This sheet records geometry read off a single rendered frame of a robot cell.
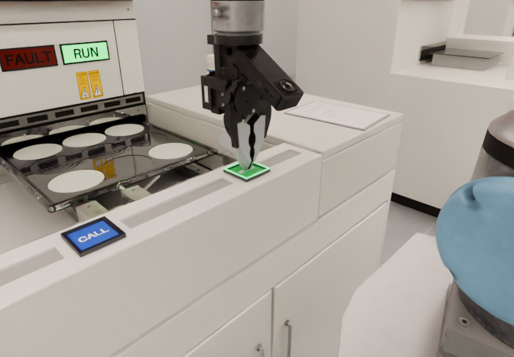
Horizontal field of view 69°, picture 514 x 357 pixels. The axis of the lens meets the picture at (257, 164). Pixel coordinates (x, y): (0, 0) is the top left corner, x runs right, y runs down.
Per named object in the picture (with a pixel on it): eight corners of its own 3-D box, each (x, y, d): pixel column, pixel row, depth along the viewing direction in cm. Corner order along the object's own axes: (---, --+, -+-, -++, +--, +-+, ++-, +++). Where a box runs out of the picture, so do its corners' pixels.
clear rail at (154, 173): (47, 212, 64) (44, 206, 64) (215, 153, 89) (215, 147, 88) (50, 215, 63) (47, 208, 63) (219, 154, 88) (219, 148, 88)
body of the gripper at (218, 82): (235, 104, 65) (234, 30, 60) (273, 113, 60) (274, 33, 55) (201, 112, 60) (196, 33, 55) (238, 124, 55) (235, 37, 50)
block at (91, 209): (78, 221, 63) (74, 206, 62) (98, 213, 66) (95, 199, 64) (99, 241, 58) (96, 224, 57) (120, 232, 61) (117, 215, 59)
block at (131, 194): (122, 204, 69) (119, 189, 67) (139, 197, 71) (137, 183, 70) (145, 220, 64) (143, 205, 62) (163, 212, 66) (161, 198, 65)
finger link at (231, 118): (245, 141, 61) (244, 87, 57) (252, 143, 60) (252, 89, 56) (222, 148, 58) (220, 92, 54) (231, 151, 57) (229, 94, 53)
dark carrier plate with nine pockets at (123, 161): (-1, 154, 87) (-2, 151, 87) (134, 121, 110) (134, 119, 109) (55, 206, 65) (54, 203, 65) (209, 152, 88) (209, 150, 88)
